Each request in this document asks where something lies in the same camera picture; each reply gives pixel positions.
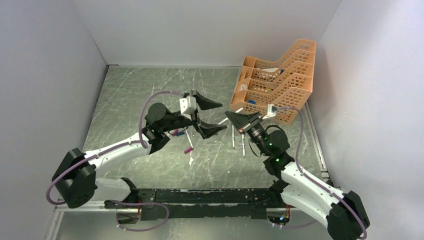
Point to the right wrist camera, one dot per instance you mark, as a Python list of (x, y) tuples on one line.
[(271, 111)]

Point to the orange plastic file rack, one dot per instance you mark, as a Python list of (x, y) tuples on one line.
[(286, 82)]

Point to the blue pen cap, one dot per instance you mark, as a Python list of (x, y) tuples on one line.
[(179, 133)]

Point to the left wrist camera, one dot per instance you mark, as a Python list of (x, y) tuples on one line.
[(188, 105)]

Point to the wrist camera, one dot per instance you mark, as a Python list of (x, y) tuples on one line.
[(188, 105), (271, 111)]

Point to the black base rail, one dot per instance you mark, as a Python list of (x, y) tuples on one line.
[(154, 204)]

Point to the aluminium frame rail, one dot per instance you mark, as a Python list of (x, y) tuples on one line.
[(96, 206)]

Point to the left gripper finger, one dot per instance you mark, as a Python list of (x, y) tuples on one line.
[(205, 103), (208, 130)]

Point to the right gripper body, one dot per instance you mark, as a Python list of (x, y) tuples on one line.
[(253, 122)]

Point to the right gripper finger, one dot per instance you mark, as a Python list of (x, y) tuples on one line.
[(234, 118), (244, 122)]

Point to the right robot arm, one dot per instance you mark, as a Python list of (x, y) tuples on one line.
[(341, 213)]

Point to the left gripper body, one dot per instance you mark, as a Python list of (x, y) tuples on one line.
[(195, 117)]

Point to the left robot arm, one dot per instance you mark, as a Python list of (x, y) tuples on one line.
[(75, 182)]

